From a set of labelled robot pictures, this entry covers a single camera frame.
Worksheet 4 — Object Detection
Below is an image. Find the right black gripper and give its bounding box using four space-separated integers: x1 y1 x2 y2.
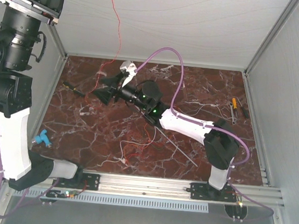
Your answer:
88 70 150 112

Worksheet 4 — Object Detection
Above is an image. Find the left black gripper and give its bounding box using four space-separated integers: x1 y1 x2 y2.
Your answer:
0 0 72 74

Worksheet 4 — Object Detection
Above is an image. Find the long white zip tie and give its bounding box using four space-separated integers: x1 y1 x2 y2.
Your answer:
135 124 198 168

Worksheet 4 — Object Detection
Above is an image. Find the thin red wire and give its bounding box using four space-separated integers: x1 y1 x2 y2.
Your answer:
56 0 126 115

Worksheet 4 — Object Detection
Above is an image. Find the white wire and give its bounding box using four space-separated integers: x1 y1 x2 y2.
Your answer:
100 92 231 178

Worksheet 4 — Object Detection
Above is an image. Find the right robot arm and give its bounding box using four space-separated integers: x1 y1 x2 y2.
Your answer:
92 73 240 201

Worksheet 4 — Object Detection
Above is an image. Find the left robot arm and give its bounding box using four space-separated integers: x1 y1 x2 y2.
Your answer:
0 0 84 191

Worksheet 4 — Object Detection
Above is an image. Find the blue plastic fitting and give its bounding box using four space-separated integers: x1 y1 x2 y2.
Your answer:
32 129 52 148

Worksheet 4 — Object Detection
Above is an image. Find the small circuit board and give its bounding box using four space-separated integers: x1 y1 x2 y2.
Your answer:
64 190 79 198

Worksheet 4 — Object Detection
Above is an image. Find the silver wrench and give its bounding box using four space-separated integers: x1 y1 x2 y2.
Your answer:
229 103 236 125

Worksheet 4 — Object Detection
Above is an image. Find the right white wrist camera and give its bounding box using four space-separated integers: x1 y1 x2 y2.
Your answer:
120 60 137 87

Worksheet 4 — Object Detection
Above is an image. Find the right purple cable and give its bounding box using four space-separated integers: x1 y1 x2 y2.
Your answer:
124 44 288 224

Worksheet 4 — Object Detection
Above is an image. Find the aluminium front rail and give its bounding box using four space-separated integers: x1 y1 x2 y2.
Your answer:
27 165 287 208

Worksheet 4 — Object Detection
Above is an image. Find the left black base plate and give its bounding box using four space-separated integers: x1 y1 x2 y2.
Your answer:
75 173 101 191

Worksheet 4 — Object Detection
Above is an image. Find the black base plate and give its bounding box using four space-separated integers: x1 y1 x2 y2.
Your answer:
75 173 101 191
186 182 237 203

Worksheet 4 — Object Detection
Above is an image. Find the slotted grey cable duct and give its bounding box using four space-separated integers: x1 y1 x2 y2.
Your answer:
18 187 210 214

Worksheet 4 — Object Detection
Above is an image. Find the yellow handled screwdriver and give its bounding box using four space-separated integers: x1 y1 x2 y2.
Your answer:
232 97 237 110

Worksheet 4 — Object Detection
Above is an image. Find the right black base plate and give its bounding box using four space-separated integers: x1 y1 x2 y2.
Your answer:
186 182 237 203

